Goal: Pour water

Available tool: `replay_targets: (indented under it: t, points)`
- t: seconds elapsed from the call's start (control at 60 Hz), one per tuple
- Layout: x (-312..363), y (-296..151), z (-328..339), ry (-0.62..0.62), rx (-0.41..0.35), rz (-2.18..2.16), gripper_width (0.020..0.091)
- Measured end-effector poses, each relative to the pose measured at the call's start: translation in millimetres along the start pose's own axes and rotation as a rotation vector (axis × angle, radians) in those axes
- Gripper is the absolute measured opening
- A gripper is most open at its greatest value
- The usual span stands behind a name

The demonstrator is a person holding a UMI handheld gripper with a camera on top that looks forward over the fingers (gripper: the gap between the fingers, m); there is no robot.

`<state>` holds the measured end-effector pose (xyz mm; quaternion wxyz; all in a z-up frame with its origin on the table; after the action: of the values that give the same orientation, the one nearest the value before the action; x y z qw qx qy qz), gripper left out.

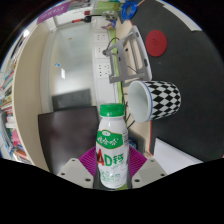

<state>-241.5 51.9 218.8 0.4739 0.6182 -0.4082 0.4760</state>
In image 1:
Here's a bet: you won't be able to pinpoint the small blue box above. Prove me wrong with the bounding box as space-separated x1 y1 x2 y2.
128 136 139 150

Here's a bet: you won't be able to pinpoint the flat round red coaster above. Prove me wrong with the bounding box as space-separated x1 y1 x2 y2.
145 29 169 58

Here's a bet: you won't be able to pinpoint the black computer monitor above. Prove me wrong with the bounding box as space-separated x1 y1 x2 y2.
36 105 101 175

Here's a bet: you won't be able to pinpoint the coiled blue cable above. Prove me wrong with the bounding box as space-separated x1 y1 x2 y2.
120 0 140 21

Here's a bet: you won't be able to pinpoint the dark wine bottle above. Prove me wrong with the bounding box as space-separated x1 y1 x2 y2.
71 14 94 25

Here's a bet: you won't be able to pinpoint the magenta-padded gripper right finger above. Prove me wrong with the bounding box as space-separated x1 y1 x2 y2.
127 145 168 190

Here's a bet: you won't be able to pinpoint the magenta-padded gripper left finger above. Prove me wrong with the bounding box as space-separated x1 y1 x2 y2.
56 145 99 190

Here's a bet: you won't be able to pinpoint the black white checkered mug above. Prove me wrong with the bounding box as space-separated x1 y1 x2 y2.
127 79 183 124

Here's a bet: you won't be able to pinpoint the white wall socket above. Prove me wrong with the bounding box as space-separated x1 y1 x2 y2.
93 31 113 45
96 62 113 80
95 45 112 62

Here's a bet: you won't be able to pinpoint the white drink bottle green cap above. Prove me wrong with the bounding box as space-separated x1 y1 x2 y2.
95 103 130 191

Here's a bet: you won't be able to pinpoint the grey metal laptop stand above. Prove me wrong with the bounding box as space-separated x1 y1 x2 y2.
101 25 154 89

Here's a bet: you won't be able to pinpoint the black cables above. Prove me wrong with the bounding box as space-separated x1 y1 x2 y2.
109 35 138 133

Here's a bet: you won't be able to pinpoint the black desk mat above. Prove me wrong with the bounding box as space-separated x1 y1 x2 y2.
129 0 224 165

